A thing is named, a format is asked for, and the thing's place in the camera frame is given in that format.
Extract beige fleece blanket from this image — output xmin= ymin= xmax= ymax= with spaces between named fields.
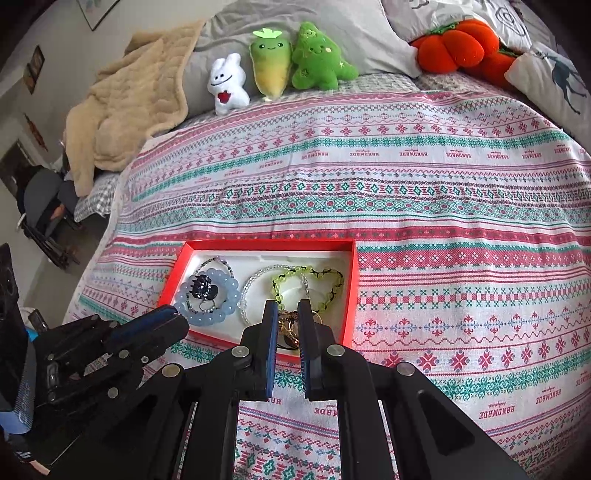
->
xmin=62 ymin=20 xmax=209 ymax=198

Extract orange pumpkin plush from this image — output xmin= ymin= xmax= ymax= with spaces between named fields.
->
xmin=410 ymin=19 xmax=528 ymax=89

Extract green tree plush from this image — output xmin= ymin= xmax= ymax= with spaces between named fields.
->
xmin=289 ymin=21 xmax=360 ymax=91

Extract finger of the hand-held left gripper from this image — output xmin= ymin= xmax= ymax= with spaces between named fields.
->
xmin=50 ymin=313 xmax=191 ymax=408
xmin=45 ymin=306 xmax=180 ymax=366

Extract red jewelry box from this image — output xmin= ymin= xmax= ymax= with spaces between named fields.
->
xmin=157 ymin=238 xmax=360 ymax=363

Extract black hair claw clip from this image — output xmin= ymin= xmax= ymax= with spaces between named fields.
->
xmin=185 ymin=275 xmax=222 ymax=304

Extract light blue bead bracelet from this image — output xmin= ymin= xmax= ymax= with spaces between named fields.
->
xmin=172 ymin=266 xmax=241 ymax=328

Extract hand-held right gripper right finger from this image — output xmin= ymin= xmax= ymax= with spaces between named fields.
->
xmin=296 ymin=298 xmax=532 ymax=480

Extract framed wall picture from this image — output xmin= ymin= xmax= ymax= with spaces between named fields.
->
xmin=76 ymin=0 xmax=122 ymax=32

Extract clear crystal bead bracelet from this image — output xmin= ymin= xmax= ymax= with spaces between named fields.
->
xmin=237 ymin=263 xmax=315 ymax=326

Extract patterned woven blanket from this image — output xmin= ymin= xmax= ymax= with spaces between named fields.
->
xmin=62 ymin=87 xmax=591 ymax=480

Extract green and black bead bracelet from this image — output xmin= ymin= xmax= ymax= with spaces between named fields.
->
xmin=270 ymin=266 xmax=345 ymax=319

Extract multicolor bead bracelet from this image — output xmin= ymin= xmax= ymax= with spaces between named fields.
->
xmin=193 ymin=257 xmax=237 ymax=283

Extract gold ring keychain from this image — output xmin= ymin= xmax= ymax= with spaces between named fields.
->
xmin=276 ymin=308 xmax=324 ymax=354

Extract white deer print pillow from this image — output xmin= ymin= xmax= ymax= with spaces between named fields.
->
xmin=505 ymin=43 xmax=591 ymax=140

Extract small wall poster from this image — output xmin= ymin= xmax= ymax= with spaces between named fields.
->
xmin=23 ymin=45 xmax=47 ymax=94

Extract yellow green radish plush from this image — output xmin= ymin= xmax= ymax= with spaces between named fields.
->
xmin=249 ymin=27 xmax=293 ymax=100

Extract red wall ornament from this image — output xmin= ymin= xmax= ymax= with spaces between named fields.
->
xmin=24 ymin=113 xmax=49 ymax=152

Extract white plush toy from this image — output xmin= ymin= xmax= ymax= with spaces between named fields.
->
xmin=206 ymin=52 xmax=252 ymax=116

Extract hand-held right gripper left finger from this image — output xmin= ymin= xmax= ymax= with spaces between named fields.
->
xmin=50 ymin=298 xmax=280 ymax=480

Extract dark folding chair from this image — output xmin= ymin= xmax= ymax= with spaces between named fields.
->
xmin=16 ymin=163 xmax=82 ymax=271

